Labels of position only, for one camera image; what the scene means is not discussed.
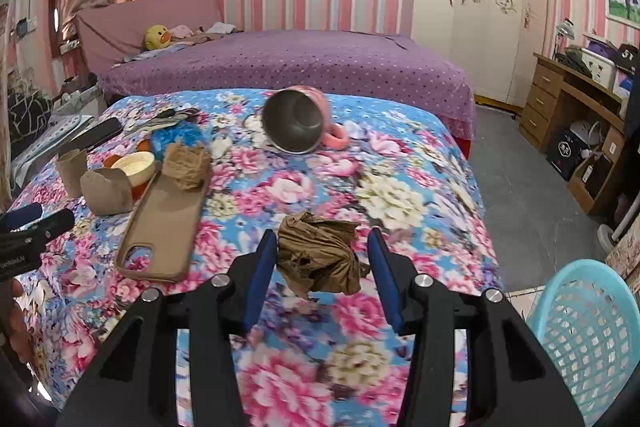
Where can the floral blanket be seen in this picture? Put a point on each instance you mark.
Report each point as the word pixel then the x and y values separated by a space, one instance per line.
pixel 400 207

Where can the round cardboard tube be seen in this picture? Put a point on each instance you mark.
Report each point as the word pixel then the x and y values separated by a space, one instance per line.
pixel 72 174

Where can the orange fruit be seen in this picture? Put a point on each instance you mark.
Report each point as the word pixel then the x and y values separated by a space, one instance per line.
pixel 145 146
pixel 111 161

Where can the black striped pouch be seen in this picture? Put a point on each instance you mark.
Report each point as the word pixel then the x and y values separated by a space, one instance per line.
pixel 160 121

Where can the white storage box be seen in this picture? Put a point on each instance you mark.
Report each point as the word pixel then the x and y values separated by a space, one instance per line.
pixel 600 67

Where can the black white patterned cloth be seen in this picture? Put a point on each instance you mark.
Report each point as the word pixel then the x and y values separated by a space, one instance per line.
pixel 25 114

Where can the beige floral cloth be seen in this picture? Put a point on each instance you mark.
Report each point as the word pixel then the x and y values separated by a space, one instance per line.
pixel 627 259

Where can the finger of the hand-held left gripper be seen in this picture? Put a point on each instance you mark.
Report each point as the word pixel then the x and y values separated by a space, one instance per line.
pixel 20 216
pixel 52 224

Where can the dark olive bag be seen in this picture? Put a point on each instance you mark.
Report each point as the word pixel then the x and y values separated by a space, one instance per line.
pixel 575 62

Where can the crumpled light brown paper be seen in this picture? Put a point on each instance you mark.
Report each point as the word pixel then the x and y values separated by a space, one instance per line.
pixel 187 167

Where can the yellow duck plush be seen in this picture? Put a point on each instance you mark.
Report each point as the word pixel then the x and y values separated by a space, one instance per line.
pixel 156 38

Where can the cream wardrobe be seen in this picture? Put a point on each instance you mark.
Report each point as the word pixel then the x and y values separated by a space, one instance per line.
pixel 480 32

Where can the person's left hand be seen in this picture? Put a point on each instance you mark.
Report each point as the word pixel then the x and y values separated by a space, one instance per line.
pixel 14 322

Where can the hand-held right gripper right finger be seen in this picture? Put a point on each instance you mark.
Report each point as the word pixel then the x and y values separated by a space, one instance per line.
pixel 382 277

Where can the pink covered headboard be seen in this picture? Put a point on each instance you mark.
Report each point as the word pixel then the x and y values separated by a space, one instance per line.
pixel 125 22

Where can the brown phone case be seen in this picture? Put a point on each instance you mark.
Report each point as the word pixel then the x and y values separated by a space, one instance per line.
pixel 160 217

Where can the white fan stand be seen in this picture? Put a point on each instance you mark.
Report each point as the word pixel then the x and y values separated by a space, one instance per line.
pixel 607 237

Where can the white patterned pillow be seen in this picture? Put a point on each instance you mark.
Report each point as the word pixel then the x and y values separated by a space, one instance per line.
pixel 50 139

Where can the black box with round logo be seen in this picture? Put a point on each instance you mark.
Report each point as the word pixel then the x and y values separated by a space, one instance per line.
pixel 565 152

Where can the blue plastic bag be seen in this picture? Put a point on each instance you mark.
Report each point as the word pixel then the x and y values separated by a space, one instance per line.
pixel 172 139

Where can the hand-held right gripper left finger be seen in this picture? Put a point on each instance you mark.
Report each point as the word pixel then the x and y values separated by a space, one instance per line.
pixel 262 277

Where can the desk lamp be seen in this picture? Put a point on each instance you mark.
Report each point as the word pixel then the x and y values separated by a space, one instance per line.
pixel 565 29

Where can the wooden desk with drawers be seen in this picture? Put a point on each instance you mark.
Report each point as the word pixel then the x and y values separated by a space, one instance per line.
pixel 545 97

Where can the dark brown paper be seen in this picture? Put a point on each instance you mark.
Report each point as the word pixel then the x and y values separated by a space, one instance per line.
pixel 320 252

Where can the black cap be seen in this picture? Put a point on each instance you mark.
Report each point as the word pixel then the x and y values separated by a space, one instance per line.
pixel 627 57

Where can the pink cloth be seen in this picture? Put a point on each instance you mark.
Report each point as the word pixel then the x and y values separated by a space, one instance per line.
pixel 180 31

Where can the pink mug with steel inside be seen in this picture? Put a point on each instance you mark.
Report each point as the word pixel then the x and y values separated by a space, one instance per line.
pixel 292 117

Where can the cream round bowl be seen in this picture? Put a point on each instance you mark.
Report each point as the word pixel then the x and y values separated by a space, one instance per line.
pixel 135 167

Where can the black smartphone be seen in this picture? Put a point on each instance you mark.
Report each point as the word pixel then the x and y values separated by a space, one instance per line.
pixel 95 134

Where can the torn brown paper cup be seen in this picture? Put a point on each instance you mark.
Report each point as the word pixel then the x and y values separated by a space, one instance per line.
pixel 107 194

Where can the purple dotted bed cover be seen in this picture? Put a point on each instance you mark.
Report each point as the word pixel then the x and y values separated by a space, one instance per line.
pixel 300 62

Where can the turquoise plastic basket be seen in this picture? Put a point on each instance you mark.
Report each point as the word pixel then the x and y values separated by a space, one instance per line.
pixel 575 342

